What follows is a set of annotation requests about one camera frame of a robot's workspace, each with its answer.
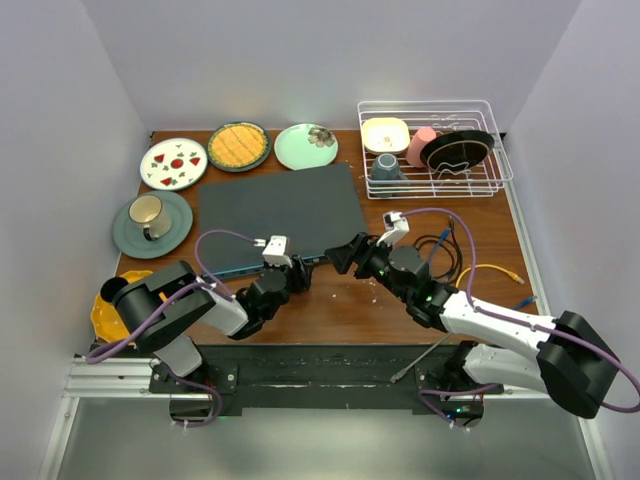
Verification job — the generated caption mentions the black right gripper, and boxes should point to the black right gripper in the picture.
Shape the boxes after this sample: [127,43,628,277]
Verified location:
[324,232,412,304]

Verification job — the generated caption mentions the blue ethernet cable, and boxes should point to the blue ethernet cable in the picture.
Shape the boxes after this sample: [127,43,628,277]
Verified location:
[427,228,539,309]

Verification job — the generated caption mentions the black cable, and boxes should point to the black cable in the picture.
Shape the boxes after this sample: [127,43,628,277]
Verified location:
[414,214,465,281]

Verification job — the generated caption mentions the grey ethernet cable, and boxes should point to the grey ethernet cable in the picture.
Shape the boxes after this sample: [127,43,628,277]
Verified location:
[389,333,454,385]

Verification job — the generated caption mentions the yellow ethernet cable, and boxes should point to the yellow ethernet cable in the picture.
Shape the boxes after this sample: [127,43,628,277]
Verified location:
[454,263,524,291]

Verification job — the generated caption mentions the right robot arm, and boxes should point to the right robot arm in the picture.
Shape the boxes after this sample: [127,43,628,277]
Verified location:
[325,233,618,419]

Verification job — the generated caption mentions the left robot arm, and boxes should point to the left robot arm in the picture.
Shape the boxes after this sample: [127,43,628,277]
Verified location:
[100,255,314,392]

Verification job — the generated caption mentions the grey blue mug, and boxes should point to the grey blue mug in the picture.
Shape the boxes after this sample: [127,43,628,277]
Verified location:
[370,153,408,181]

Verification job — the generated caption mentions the mint green flower plate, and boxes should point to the mint green flower plate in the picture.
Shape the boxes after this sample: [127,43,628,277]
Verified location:
[274,123,339,170]

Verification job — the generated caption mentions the cream square bowl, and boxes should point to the cream square bowl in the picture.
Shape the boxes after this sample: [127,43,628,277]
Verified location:
[361,117,410,154]

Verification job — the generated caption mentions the yellow woven pattern plate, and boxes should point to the yellow woven pattern plate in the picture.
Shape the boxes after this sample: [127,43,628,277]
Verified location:
[207,121,272,173]

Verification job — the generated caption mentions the pink cup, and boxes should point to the pink cup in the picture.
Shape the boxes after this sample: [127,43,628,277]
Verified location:
[406,127,437,168]

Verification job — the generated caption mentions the black round plate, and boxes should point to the black round plate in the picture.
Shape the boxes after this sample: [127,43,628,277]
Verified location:
[421,130,495,174]

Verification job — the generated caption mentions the cream ceramic mug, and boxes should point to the cream ceramic mug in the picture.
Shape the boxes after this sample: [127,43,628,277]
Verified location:
[128,194,172,241]

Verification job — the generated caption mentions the white strawberry pattern plate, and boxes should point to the white strawberry pattern plate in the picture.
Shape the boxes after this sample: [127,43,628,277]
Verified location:
[139,138,208,191]

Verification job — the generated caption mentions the grey green saucer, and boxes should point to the grey green saucer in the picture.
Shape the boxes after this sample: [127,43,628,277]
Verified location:
[112,191,193,259]

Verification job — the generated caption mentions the dark bronze mug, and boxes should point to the dark bronze mug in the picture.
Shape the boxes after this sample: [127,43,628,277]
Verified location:
[99,276,129,304]

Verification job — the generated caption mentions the yellow scalloped plate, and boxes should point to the yellow scalloped plate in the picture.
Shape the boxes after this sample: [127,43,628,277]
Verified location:
[90,294,129,343]

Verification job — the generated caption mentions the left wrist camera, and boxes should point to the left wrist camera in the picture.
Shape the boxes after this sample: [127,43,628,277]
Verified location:
[261,235,293,267]

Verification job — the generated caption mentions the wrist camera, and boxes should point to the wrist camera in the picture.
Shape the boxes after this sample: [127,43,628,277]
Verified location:
[261,235,293,267]
[376,211,410,246]

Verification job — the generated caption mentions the black network switch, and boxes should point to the black network switch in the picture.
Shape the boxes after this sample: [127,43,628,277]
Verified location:
[198,164,367,262]

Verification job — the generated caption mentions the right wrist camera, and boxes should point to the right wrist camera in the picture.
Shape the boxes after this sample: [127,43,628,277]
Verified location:
[376,211,410,246]

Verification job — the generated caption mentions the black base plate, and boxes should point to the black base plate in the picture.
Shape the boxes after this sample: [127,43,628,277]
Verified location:
[148,344,504,419]

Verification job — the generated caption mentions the white wire dish rack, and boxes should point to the white wire dish rack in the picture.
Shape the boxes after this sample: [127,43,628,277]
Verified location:
[357,100,513,199]

